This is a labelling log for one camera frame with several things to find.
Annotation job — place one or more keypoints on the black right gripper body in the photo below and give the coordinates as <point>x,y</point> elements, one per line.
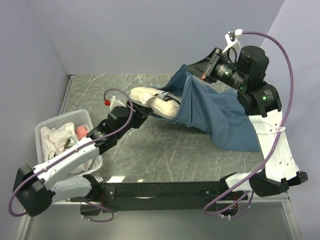
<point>219,68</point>

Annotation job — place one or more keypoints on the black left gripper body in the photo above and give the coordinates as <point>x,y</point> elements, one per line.
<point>137,117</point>

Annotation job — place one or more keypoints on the blue fabric pillowcase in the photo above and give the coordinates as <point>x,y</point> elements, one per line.
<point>219,115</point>

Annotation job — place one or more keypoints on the cream bear print pillow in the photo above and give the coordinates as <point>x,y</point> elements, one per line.
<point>163,103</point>

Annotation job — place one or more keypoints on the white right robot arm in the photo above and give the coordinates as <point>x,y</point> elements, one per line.
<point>262,105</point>

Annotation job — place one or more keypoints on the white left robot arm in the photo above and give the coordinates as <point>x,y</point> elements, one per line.
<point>36,188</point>

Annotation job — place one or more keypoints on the white plastic laundry basket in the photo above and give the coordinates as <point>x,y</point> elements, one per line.
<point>78,117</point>

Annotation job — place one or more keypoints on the pink cloth in basket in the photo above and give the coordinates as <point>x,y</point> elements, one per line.
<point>81,131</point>

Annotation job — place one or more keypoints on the white printed cloth in basket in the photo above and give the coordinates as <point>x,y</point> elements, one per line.
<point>55,141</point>

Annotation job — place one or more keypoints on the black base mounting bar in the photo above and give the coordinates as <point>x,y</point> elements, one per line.
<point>152,196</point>

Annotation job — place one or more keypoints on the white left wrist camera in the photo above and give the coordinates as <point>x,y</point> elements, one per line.
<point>114,102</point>

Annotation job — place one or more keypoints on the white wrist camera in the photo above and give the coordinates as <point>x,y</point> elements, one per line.
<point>114,102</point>
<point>233,40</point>

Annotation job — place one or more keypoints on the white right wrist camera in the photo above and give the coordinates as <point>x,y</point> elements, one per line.
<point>233,40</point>

